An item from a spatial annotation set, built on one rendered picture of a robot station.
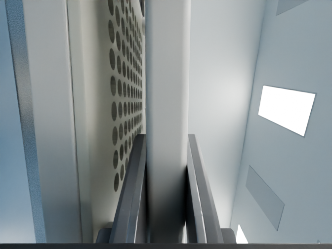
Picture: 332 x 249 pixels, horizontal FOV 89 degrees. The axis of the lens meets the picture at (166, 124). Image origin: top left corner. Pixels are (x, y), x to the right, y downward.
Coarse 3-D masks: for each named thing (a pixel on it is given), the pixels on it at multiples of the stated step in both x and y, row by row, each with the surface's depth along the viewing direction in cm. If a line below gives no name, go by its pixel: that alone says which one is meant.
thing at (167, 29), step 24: (168, 0) 7; (168, 24) 7; (168, 48) 7; (168, 72) 7; (168, 96) 8; (168, 120) 8; (168, 144) 8; (168, 168) 8; (168, 192) 8; (168, 216) 8; (168, 240) 8
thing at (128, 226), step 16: (144, 144) 9; (144, 160) 8; (128, 176) 8; (144, 176) 8; (128, 192) 7; (144, 192) 8; (128, 208) 6; (144, 208) 8; (128, 224) 6; (144, 224) 8; (96, 240) 6; (112, 240) 6; (128, 240) 5; (144, 240) 8
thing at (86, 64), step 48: (48, 0) 7; (96, 0) 9; (48, 48) 7; (96, 48) 9; (48, 96) 7; (96, 96) 9; (48, 144) 8; (96, 144) 9; (48, 192) 8; (96, 192) 9; (48, 240) 8
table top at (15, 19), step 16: (16, 0) 13; (16, 16) 13; (16, 32) 13; (16, 48) 13; (16, 64) 13; (16, 80) 14; (32, 112) 14; (32, 128) 14; (32, 144) 14; (32, 160) 15; (32, 176) 15; (32, 192) 15; (32, 208) 15
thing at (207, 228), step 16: (192, 144) 9; (192, 160) 8; (192, 176) 8; (192, 192) 7; (208, 192) 7; (192, 208) 6; (208, 208) 6; (192, 224) 6; (208, 224) 6; (192, 240) 6; (208, 240) 5; (224, 240) 6
